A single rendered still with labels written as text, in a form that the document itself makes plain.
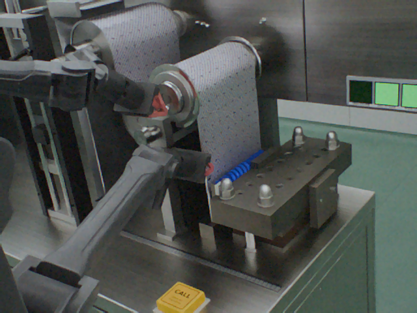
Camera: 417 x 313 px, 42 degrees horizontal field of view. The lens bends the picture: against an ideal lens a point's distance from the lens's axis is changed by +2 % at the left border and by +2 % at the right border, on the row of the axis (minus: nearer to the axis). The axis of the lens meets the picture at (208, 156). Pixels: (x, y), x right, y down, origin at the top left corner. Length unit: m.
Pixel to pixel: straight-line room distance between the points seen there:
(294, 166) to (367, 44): 0.32
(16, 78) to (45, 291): 0.41
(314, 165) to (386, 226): 1.73
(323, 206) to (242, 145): 0.25
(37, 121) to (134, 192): 0.59
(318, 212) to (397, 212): 1.90
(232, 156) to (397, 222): 1.86
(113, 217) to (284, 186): 0.50
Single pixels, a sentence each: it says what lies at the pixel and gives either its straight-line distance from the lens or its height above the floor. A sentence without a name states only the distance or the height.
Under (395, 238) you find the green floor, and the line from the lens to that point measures 2.93.
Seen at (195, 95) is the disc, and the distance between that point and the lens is 1.16.
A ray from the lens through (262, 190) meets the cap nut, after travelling 1.14.
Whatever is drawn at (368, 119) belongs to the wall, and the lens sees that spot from 4.05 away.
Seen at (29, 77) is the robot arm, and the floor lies 1.38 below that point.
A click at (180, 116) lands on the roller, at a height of 1.21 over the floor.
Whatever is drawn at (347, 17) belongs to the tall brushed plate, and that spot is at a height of 1.35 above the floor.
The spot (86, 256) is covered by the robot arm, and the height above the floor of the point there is 1.19.
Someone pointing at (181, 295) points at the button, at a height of 0.92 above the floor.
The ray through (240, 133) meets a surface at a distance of 1.33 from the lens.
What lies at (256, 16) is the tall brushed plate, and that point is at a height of 1.36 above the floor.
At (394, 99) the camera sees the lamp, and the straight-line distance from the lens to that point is 1.30.
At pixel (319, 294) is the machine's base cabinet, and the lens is 1.29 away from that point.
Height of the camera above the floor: 1.61
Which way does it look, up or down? 24 degrees down
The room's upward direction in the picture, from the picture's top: 7 degrees counter-clockwise
